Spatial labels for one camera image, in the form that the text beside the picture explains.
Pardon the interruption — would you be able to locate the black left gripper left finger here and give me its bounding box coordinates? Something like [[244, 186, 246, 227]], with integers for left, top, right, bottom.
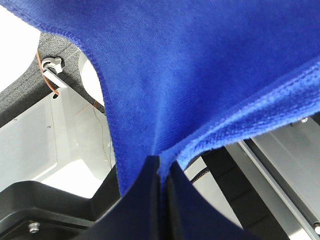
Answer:
[[81, 156, 162, 240]]

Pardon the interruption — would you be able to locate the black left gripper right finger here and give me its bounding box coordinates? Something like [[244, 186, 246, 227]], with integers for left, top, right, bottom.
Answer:
[[166, 162, 257, 240]]

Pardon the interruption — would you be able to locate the blue towel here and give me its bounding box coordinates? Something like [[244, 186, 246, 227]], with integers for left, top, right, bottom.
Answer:
[[0, 0, 320, 195]]

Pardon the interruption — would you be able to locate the black robot base housing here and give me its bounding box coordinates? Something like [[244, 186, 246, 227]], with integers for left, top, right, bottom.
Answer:
[[0, 167, 120, 240]]

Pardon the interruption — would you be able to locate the grey fabric chair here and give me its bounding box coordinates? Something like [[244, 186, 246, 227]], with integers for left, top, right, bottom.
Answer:
[[0, 32, 96, 126]]

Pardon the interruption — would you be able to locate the grey metal column rail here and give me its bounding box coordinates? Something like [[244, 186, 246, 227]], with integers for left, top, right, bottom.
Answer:
[[199, 117, 320, 240]]

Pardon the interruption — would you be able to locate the orange cable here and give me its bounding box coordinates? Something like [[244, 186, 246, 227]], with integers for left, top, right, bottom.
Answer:
[[36, 51, 61, 97]]

